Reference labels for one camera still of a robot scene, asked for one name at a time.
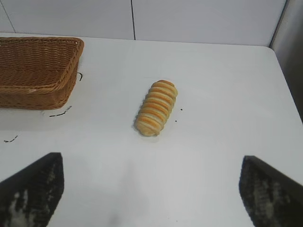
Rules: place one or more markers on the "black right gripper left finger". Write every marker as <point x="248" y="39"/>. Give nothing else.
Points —
<point x="30" y="196"/>

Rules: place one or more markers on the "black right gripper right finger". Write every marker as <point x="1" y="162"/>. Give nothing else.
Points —
<point x="274" y="196"/>

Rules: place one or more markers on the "long striped bread roll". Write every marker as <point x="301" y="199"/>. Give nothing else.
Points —
<point x="155" y="108"/>

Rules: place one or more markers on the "brown woven wicker basket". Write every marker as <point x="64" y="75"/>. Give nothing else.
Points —
<point x="35" y="71"/>

